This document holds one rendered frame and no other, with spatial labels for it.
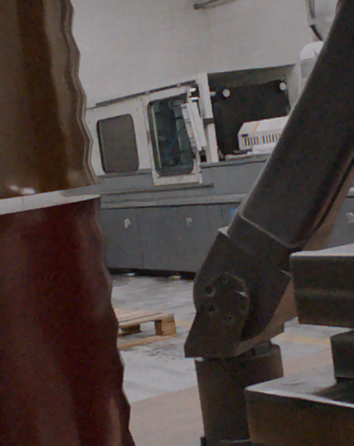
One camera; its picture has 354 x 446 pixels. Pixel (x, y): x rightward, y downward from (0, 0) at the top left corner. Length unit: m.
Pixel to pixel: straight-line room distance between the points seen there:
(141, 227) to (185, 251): 0.79
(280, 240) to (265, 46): 11.33
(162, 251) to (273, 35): 2.82
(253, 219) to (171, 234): 9.30
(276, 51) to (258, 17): 0.44
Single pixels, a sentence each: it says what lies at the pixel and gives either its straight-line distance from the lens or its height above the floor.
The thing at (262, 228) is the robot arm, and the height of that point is 1.06.
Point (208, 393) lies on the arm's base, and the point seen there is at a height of 0.95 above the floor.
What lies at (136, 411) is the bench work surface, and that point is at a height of 0.90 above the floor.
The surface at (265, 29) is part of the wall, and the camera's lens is 12.10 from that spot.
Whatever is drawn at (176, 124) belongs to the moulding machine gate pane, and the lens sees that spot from 9.74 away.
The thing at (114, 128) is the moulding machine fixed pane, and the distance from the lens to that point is 10.86.
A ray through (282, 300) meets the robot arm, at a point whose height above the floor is 1.01.
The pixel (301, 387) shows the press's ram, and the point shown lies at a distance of 0.41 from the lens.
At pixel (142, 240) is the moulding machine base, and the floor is 0.34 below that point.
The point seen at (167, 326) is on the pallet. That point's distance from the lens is 7.11.
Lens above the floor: 1.12
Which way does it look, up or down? 3 degrees down
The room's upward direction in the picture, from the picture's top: 8 degrees counter-clockwise
